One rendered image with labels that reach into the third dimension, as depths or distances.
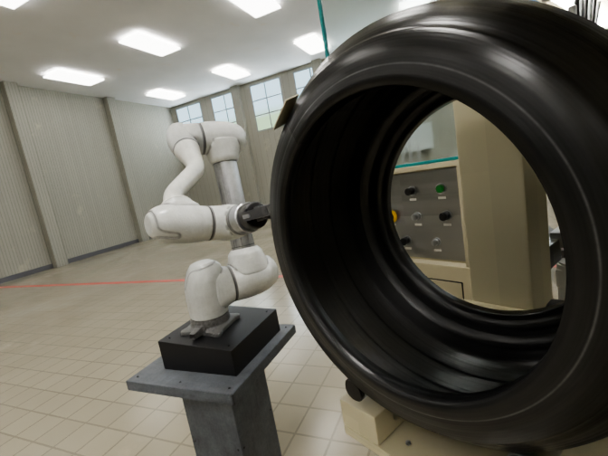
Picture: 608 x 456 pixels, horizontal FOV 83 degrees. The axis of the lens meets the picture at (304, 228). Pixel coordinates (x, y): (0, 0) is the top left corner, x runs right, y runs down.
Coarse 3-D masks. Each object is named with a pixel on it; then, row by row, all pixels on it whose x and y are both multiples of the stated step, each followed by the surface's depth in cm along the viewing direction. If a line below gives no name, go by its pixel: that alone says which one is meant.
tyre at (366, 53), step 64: (448, 0) 36; (512, 0) 33; (320, 64) 52; (384, 64) 39; (448, 64) 34; (512, 64) 30; (576, 64) 28; (320, 128) 66; (384, 128) 74; (512, 128) 30; (576, 128) 28; (320, 192) 75; (384, 192) 79; (576, 192) 28; (320, 256) 76; (384, 256) 82; (576, 256) 29; (320, 320) 60; (384, 320) 74; (448, 320) 72; (512, 320) 63; (576, 320) 30; (384, 384) 51; (448, 384) 59; (512, 384) 37; (576, 384) 32; (512, 448) 41
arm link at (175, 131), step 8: (168, 128) 138; (176, 128) 135; (184, 128) 136; (192, 128) 136; (200, 128) 137; (168, 136) 134; (176, 136) 131; (184, 136) 131; (192, 136) 134; (200, 136) 136; (168, 144) 134; (200, 144) 137
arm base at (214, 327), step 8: (192, 320) 136; (208, 320) 134; (216, 320) 135; (224, 320) 137; (232, 320) 141; (184, 328) 138; (192, 328) 136; (200, 328) 132; (208, 328) 134; (216, 328) 134; (224, 328) 136; (192, 336) 132; (200, 336) 132; (208, 336) 133; (216, 336) 131
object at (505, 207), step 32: (480, 128) 71; (480, 160) 72; (512, 160) 68; (480, 192) 74; (512, 192) 69; (544, 192) 74; (480, 224) 75; (512, 224) 71; (544, 224) 75; (480, 256) 77; (512, 256) 72; (544, 256) 75; (480, 288) 79; (512, 288) 73; (544, 288) 75
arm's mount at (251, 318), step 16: (240, 320) 143; (256, 320) 141; (272, 320) 147; (176, 336) 136; (224, 336) 131; (240, 336) 130; (256, 336) 135; (272, 336) 146; (176, 352) 131; (192, 352) 127; (208, 352) 124; (224, 352) 121; (240, 352) 124; (256, 352) 134; (176, 368) 133; (192, 368) 129; (208, 368) 126; (224, 368) 123; (240, 368) 124
